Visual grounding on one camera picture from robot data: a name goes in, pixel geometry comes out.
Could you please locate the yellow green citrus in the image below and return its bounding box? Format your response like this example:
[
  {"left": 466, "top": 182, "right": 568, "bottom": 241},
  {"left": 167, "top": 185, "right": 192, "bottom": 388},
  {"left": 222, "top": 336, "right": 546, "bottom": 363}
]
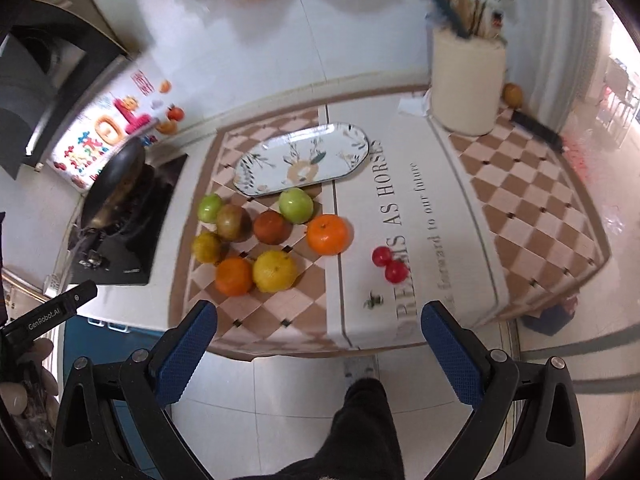
[{"left": 191, "top": 231, "right": 222, "bottom": 264}]

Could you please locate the red cherry tomato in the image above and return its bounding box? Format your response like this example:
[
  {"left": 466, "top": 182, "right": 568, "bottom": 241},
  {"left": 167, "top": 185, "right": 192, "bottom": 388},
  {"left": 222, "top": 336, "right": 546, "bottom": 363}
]
[
  {"left": 384, "top": 259, "right": 409, "bottom": 284},
  {"left": 371, "top": 246, "right": 394, "bottom": 268}
]

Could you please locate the large yellow citrus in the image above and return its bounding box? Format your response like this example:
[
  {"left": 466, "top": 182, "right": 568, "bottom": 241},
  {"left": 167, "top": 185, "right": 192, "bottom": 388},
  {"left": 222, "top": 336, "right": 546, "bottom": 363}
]
[{"left": 253, "top": 250, "right": 298, "bottom": 294}]

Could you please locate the small green apple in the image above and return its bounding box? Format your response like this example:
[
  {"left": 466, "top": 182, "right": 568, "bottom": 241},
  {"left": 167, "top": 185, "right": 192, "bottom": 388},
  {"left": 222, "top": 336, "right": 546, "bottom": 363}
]
[{"left": 198, "top": 194, "right": 224, "bottom": 224}]

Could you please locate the brownish green fruit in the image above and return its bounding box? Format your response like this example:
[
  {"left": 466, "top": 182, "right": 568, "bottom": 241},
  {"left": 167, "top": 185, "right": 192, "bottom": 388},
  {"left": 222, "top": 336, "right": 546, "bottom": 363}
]
[{"left": 216, "top": 204, "right": 252, "bottom": 242}]

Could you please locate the dark red orange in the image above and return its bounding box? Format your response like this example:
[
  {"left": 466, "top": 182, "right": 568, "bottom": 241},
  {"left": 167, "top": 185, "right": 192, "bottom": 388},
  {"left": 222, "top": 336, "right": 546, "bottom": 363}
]
[{"left": 253, "top": 210, "right": 293, "bottom": 245}]

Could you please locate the bright orange tangerine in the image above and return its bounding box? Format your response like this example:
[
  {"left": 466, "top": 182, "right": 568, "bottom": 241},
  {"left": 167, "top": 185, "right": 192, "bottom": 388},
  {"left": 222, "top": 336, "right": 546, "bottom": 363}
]
[{"left": 306, "top": 214, "right": 349, "bottom": 256}]

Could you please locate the large green apple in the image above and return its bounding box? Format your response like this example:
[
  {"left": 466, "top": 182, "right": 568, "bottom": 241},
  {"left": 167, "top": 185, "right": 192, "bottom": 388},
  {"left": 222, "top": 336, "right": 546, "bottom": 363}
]
[{"left": 279, "top": 188, "right": 314, "bottom": 224}]

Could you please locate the person's left hand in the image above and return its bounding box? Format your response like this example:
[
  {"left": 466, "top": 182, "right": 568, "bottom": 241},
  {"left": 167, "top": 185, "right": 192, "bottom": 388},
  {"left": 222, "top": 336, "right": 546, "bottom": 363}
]
[{"left": 1, "top": 338, "right": 60, "bottom": 428}]

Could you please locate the black gas stove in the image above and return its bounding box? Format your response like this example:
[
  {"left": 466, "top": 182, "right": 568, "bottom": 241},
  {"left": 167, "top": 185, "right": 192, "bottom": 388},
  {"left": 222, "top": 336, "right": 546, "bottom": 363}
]
[{"left": 68, "top": 154, "right": 188, "bottom": 286}]

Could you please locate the black frying pan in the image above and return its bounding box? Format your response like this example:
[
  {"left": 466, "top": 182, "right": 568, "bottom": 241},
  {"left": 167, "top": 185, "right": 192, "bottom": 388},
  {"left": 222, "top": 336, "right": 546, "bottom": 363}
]
[{"left": 80, "top": 136, "right": 145, "bottom": 230}]

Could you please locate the checkered printed table mat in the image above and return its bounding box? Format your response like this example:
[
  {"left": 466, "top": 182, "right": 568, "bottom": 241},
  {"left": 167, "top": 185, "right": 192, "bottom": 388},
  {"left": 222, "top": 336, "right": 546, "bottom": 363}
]
[{"left": 168, "top": 94, "right": 611, "bottom": 360}]

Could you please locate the small orange fruit behind holder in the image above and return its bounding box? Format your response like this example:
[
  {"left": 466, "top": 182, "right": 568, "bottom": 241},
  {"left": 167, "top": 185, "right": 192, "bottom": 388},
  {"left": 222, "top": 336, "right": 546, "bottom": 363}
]
[{"left": 502, "top": 82, "right": 524, "bottom": 110}]

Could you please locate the floral oval ceramic plate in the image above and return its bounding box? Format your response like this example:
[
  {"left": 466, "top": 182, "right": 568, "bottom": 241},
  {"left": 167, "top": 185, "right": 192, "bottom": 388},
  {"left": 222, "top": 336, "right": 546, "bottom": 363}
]
[{"left": 233, "top": 122, "right": 370, "bottom": 197}]

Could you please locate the crumpled white tissue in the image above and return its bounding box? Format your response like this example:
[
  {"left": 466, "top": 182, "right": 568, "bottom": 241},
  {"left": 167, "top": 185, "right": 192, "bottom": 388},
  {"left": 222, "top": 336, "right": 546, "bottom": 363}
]
[{"left": 397, "top": 93, "right": 431, "bottom": 117}]

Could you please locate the cream cylindrical utensil holder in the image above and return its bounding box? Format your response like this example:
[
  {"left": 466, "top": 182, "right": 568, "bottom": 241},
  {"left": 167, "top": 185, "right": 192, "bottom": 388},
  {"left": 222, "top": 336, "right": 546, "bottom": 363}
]
[{"left": 431, "top": 28, "right": 506, "bottom": 136}]

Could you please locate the chopsticks and utensils bundle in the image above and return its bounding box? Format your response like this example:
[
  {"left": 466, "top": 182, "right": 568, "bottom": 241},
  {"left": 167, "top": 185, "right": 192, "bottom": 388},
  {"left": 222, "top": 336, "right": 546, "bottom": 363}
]
[{"left": 430, "top": 0, "right": 508, "bottom": 47}]

